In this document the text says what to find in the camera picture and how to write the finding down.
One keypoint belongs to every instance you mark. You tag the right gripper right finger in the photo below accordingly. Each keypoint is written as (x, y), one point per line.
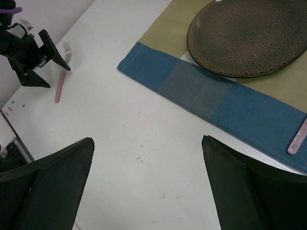
(252, 195)

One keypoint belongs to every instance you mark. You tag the pink handled fork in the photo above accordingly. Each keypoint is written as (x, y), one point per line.
(68, 54)

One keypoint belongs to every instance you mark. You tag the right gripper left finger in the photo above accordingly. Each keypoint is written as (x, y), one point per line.
(45, 194)

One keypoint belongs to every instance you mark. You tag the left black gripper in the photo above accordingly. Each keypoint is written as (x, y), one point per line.
(18, 44)

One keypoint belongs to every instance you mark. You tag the pink handled knife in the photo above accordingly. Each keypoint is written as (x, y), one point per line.
(298, 139)

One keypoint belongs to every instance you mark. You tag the blue beige cloth placemat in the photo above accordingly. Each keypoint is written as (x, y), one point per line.
(264, 112)

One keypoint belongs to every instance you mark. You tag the dark olive round plate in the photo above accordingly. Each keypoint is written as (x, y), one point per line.
(248, 38)

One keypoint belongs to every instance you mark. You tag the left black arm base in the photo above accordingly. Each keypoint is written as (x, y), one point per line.
(17, 155)

